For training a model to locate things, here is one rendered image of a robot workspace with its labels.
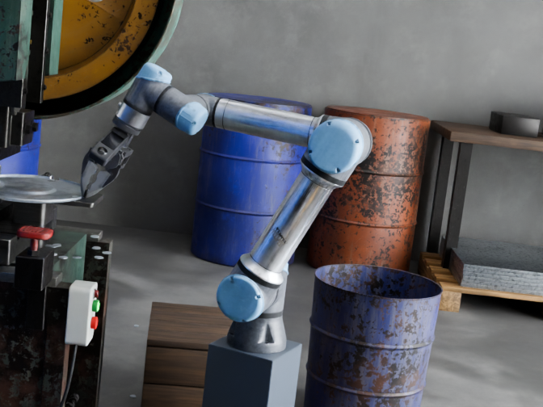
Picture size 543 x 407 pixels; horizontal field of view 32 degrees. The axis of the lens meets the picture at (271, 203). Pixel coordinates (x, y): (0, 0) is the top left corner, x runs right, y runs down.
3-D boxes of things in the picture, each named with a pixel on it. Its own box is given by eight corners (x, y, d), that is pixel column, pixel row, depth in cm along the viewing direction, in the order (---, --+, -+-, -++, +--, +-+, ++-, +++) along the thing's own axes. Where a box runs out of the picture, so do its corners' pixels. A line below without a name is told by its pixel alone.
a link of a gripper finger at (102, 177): (100, 201, 238) (118, 169, 236) (92, 204, 232) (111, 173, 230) (90, 195, 238) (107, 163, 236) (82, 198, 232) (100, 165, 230)
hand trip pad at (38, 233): (52, 262, 208) (55, 228, 206) (45, 268, 202) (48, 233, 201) (20, 258, 208) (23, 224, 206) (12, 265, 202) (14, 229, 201)
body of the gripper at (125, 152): (123, 170, 237) (146, 130, 235) (112, 175, 229) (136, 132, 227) (97, 154, 238) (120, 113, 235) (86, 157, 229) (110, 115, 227)
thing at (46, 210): (100, 243, 245) (104, 191, 243) (89, 256, 231) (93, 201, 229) (2, 232, 245) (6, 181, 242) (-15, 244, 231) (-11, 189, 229)
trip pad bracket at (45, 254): (48, 329, 214) (55, 244, 211) (37, 342, 205) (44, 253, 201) (22, 326, 214) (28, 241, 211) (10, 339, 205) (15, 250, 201)
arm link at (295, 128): (384, 120, 231) (197, 82, 244) (376, 123, 221) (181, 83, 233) (375, 166, 233) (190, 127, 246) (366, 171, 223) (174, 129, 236)
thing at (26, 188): (56, 209, 219) (57, 206, 219) (-57, 190, 224) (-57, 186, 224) (106, 188, 246) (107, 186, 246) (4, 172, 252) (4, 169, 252)
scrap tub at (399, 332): (413, 402, 341) (432, 272, 333) (431, 452, 299) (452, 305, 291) (296, 388, 341) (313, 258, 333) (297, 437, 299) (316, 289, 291)
